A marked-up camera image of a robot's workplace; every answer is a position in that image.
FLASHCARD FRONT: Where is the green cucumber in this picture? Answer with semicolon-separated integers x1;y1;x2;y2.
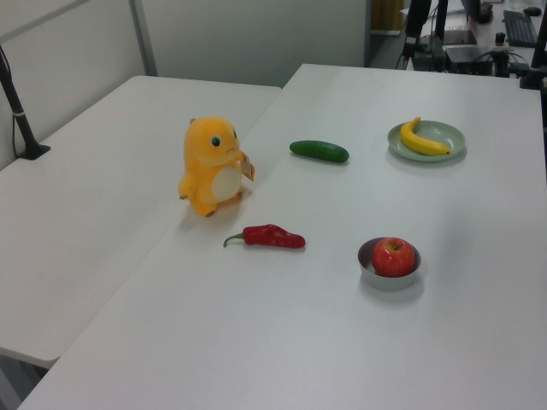
289;139;350;165

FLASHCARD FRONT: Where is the grey metal bowl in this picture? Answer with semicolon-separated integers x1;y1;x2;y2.
356;237;422;292

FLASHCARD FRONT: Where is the red chili pepper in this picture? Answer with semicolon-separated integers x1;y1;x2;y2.
222;223;307;250

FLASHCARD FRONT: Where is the orange plush toy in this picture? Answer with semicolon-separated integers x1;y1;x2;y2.
177;115;257;218

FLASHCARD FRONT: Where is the red apple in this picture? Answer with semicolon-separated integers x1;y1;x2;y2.
371;237;416;278

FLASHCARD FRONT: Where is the yellow banana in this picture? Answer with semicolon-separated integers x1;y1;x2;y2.
399;116;452;157

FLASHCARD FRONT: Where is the pale green plate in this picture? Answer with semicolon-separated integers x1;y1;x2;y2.
386;120;468;163

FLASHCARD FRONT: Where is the wooden cabinet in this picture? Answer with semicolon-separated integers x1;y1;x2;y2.
369;0;406;34

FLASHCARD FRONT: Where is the black stand pole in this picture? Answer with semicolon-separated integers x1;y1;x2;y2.
401;0;433;59

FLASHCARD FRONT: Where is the black equipment box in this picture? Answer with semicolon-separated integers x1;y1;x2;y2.
443;44;495;74

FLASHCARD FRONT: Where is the thin black pole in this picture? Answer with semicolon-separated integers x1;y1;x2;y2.
433;0;450;48

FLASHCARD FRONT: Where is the black pole with clamp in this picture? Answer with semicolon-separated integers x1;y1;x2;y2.
0;42;51;161
518;0;547;91

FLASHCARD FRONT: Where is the black keyboard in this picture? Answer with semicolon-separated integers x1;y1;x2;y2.
502;9;538;48

